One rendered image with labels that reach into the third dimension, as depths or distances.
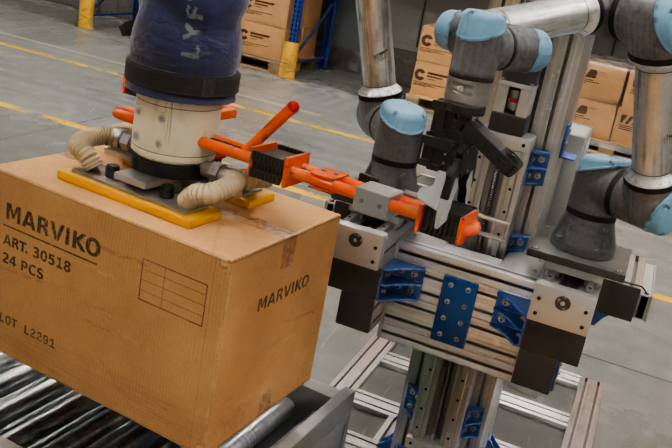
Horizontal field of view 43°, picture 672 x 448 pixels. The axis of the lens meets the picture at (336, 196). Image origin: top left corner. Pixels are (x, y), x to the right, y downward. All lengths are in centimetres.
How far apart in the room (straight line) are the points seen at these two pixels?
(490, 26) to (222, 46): 52
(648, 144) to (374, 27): 73
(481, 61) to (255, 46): 835
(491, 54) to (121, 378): 92
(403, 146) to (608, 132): 665
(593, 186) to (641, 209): 13
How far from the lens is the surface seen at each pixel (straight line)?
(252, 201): 174
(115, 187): 171
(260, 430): 203
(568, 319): 196
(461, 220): 143
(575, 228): 204
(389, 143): 209
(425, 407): 242
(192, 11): 161
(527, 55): 147
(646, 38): 176
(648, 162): 189
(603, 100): 863
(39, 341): 186
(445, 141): 143
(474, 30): 140
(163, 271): 158
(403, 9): 1039
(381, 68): 219
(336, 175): 156
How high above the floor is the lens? 166
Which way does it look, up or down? 17 degrees down
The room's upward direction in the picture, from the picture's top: 10 degrees clockwise
